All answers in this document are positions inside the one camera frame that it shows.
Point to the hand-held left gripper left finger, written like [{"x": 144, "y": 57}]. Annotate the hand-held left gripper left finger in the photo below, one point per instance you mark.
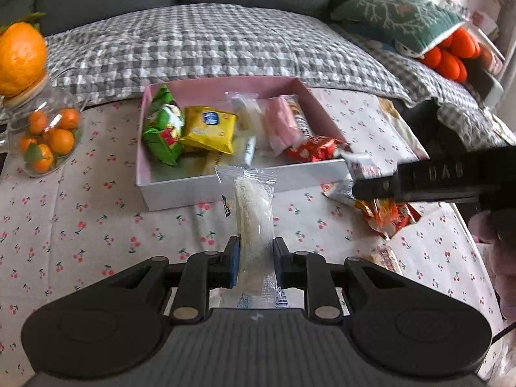
[{"x": 232, "y": 262}]

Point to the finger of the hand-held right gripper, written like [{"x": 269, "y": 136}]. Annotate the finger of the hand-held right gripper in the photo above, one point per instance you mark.
[{"x": 375, "y": 183}]

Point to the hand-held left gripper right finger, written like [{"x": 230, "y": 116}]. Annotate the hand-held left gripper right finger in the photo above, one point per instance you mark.
[{"x": 278, "y": 262}]

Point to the long clear rice cracker packet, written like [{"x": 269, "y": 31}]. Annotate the long clear rice cracker packet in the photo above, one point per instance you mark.
[{"x": 254, "y": 209}]

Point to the red candy packet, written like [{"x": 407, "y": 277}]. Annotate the red candy packet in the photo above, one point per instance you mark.
[{"x": 316, "y": 150}]

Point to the pink white cardboard box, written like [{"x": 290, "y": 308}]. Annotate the pink white cardboard box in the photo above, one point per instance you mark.
[{"x": 181, "y": 193}]

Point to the pink snack packet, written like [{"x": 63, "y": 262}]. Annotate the pink snack packet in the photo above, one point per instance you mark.
[{"x": 280, "y": 125}]

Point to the yellow snack packet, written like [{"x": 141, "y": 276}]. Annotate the yellow snack packet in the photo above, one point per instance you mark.
[{"x": 207, "y": 129}]

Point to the green snack packet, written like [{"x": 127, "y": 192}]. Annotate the green snack packet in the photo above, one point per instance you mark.
[{"x": 163, "y": 129}]

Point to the person's right forearm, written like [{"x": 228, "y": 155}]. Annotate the person's right forearm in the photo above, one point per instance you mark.
[{"x": 498, "y": 250}]

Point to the orange red snack packet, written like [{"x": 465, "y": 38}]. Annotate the orange red snack packet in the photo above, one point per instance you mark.
[{"x": 383, "y": 213}]

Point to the red white snack packet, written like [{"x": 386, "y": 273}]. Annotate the red white snack packet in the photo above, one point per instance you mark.
[{"x": 338, "y": 191}]

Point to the beige printed snack packet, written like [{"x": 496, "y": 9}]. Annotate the beige printed snack packet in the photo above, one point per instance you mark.
[{"x": 385, "y": 258}]

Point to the silver tube snack packet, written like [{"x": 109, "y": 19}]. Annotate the silver tube snack packet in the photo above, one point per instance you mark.
[{"x": 300, "y": 115}]

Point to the orange plush toy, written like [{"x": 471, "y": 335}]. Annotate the orange plush toy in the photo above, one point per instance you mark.
[{"x": 451, "y": 58}]

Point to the cherry print tablecloth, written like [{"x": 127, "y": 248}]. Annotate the cherry print tablecloth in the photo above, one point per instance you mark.
[{"x": 100, "y": 229}]

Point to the green embroidered cushion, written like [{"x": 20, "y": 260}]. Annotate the green embroidered cushion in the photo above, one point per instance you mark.
[{"x": 399, "y": 12}]

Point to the grey checkered blanket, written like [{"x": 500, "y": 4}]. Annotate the grey checkered blanket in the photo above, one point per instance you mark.
[{"x": 221, "y": 44}]

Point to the pile of small mandarins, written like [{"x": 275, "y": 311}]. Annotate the pile of small mandarins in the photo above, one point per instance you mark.
[{"x": 60, "y": 141}]

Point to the round glass jar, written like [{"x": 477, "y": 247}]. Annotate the round glass jar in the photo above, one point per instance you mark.
[{"x": 60, "y": 96}]

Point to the wooden jar lid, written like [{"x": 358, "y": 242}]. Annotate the wooden jar lid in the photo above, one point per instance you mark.
[{"x": 28, "y": 90}]

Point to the large orange citrus fruit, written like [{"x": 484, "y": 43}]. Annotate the large orange citrus fruit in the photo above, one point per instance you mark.
[{"x": 20, "y": 60}]

